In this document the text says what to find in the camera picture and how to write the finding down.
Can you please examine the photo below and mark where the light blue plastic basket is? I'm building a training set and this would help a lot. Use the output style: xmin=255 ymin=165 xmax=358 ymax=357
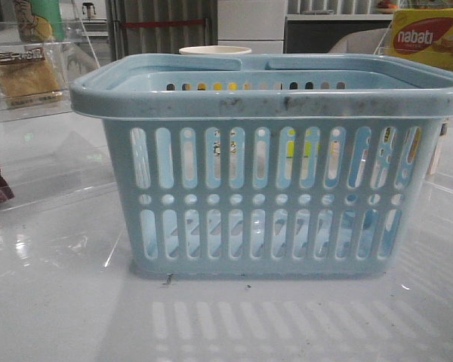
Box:
xmin=69 ymin=54 xmax=453 ymax=276

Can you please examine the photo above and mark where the clear acrylic left shelf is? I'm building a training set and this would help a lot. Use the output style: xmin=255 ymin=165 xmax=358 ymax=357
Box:
xmin=0 ymin=20 xmax=114 ymax=211

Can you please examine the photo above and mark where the orange snack box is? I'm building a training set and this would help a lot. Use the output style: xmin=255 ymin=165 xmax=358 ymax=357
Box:
xmin=414 ymin=118 xmax=449 ymax=176

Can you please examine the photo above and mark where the packaged bread slice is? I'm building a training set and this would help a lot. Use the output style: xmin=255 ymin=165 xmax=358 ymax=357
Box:
xmin=0 ymin=45 xmax=65 ymax=109

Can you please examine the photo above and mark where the white cabinet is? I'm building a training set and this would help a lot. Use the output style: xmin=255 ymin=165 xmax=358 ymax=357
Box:
xmin=217 ymin=0 xmax=288 ymax=54

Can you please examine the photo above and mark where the green cartoon snack can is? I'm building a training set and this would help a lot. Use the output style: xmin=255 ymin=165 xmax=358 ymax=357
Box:
xmin=12 ymin=0 xmax=65 ymax=42

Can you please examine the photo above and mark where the fruit plate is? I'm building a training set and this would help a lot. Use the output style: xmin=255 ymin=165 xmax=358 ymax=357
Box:
xmin=375 ymin=0 xmax=398 ymax=14

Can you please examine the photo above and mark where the yellow nabati wafer box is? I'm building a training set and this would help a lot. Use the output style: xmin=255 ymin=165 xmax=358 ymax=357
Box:
xmin=384 ymin=8 xmax=453 ymax=71

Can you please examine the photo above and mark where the red barrier belt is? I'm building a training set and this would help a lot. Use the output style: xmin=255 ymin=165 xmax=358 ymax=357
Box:
xmin=120 ymin=18 xmax=208 ymax=29

